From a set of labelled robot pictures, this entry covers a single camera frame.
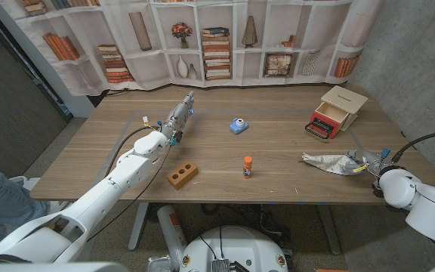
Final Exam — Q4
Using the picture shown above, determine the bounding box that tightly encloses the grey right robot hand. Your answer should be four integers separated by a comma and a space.
343, 148, 387, 177

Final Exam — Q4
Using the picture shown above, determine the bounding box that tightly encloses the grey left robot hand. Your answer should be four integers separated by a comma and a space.
160, 90, 196, 147

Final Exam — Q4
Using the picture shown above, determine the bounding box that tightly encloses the floral fabric pen bag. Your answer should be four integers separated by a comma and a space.
301, 152, 366, 176

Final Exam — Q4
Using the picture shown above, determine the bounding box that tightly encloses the red drawer with black handle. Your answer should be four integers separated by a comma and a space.
304, 100, 349, 141

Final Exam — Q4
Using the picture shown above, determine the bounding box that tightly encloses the brown brick block with holes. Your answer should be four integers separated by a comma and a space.
166, 159, 199, 191

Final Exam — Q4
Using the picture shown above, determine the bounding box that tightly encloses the wooden drawer box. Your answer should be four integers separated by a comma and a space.
320, 85, 369, 132

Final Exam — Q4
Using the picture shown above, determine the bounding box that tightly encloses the orange glue stick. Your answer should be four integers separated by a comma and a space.
242, 156, 254, 180

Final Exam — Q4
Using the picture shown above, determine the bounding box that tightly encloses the grey table leg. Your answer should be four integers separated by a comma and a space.
128, 202, 150, 252
316, 203, 342, 256

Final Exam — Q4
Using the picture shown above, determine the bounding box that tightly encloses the printed bookshelf backdrop cloth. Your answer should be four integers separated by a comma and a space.
0, 0, 387, 97

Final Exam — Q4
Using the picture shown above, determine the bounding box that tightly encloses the white roll with orange label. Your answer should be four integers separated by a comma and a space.
156, 205, 189, 267

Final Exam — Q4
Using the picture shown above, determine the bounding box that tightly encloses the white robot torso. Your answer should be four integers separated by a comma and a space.
179, 225, 289, 272

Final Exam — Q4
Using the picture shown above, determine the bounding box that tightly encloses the person in blue jeans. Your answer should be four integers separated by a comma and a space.
0, 156, 51, 251

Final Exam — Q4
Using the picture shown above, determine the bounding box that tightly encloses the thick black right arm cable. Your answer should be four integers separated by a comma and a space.
390, 128, 435, 164

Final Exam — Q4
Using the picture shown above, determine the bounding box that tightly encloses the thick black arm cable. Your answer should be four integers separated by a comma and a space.
390, 128, 435, 164
103, 123, 164, 179

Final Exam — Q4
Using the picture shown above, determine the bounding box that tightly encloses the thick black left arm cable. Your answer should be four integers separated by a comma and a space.
103, 123, 164, 179

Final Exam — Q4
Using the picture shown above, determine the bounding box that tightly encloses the blue toy camera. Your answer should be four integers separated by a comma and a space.
229, 117, 250, 136

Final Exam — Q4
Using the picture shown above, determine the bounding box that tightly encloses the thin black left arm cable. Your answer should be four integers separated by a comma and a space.
85, 145, 173, 243

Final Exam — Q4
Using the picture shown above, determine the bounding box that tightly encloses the perforated wall panel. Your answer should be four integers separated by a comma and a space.
0, 5, 71, 178

